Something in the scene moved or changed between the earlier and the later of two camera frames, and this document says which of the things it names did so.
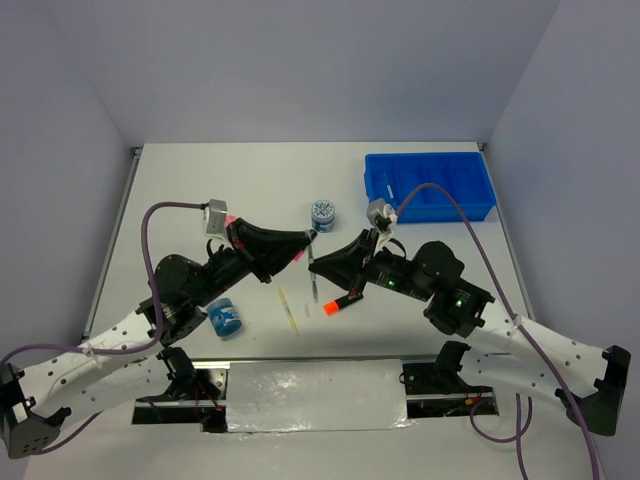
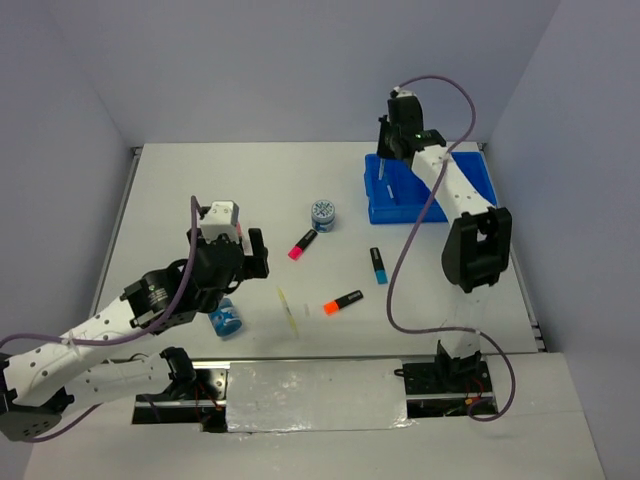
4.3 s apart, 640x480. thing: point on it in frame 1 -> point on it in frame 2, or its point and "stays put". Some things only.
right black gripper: x=344 y=264 -> x=382 y=149
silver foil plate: x=323 y=395 stays put
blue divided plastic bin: x=466 y=175 stays put
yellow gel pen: x=288 y=310 stays put
